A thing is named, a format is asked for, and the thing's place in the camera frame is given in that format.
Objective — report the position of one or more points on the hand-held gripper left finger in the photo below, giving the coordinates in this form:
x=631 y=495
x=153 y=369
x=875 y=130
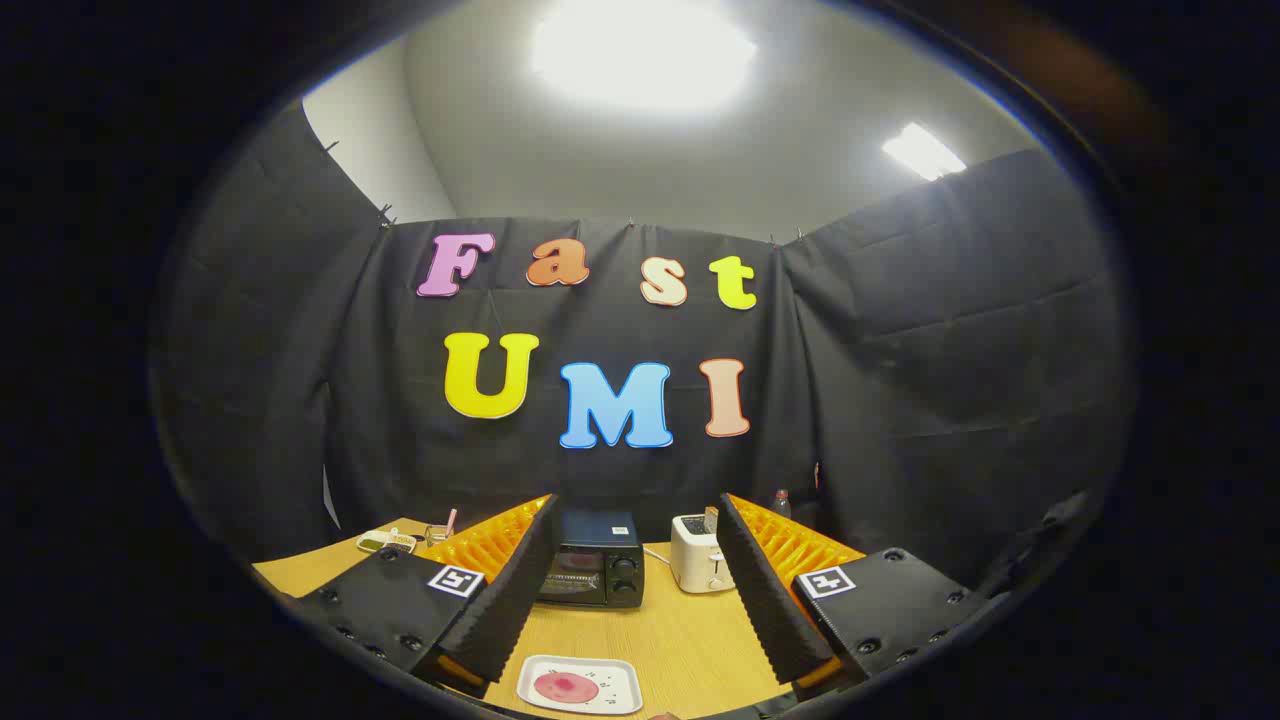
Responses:
x=510 y=600

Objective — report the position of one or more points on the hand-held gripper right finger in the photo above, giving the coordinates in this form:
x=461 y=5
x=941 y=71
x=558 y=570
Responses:
x=770 y=600

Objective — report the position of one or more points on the black toaster oven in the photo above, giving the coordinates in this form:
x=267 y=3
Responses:
x=600 y=570

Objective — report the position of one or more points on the pink ham slice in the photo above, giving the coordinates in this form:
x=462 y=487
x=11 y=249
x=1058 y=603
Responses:
x=565 y=687

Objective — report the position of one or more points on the white square plate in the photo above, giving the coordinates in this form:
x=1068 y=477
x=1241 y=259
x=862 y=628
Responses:
x=620 y=675

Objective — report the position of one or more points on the white pop-up toaster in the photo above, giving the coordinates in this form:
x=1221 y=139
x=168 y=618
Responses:
x=692 y=565

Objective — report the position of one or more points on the clear plastic bottle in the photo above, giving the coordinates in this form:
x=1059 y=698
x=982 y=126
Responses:
x=782 y=505

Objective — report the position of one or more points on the white divided dish with beans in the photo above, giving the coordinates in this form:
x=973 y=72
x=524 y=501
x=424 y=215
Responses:
x=385 y=541

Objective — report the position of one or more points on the black backdrop cloth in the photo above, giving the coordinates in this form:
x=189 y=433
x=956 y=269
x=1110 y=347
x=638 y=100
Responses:
x=900 y=380

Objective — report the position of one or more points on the small ceiling light panel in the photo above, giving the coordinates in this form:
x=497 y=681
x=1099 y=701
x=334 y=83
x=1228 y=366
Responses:
x=922 y=152

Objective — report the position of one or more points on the large ceiling light panel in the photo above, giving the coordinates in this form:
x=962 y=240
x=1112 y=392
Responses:
x=640 y=50

